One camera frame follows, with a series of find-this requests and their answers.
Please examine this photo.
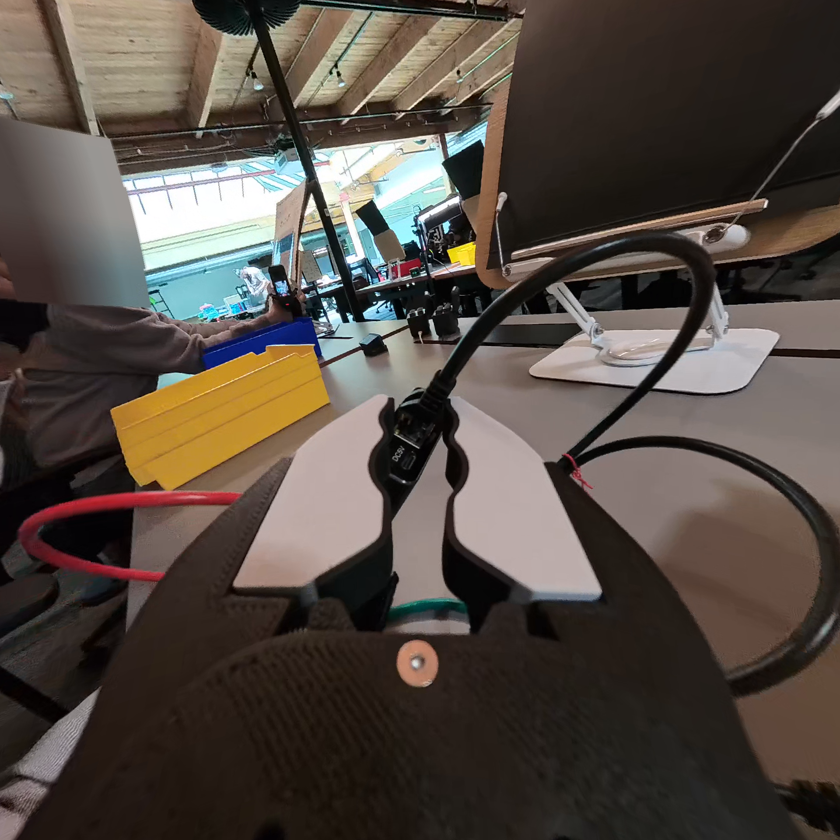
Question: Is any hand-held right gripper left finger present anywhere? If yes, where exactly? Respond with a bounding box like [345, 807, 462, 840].
[231, 392, 396, 606]

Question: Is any green ethernet cable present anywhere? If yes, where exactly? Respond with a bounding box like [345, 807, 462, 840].
[387, 597, 471, 626]

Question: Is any black cable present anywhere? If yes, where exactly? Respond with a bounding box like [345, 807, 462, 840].
[420, 231, 840, 837]

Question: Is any black steel column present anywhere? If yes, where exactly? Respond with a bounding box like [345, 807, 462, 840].
[246, 0, 366, 324]

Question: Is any black laptop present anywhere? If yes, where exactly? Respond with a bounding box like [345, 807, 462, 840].
[493, 0, 840, 262]

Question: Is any thin tether wire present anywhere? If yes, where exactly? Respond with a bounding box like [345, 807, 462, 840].
[712, 88, 840, 240]

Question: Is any red ethernet cable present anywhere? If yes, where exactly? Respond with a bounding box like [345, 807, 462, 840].
[18, 490, 244, 584]

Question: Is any yellow plastic bin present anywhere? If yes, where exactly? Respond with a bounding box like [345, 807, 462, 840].
[109, 343, 331, 492]

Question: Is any black network adapter box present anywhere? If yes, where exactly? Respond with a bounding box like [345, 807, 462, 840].
[382, 387, 441, 488]

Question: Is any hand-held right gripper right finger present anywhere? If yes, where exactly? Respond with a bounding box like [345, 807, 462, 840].
[444, 395, 603, 605]

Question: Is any blue plastic bin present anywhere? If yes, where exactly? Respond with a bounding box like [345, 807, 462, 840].
[201, 317, 322, 372]

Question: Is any rounded plywood panel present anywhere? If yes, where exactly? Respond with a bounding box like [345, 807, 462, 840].
[474, 82, 840, 291]

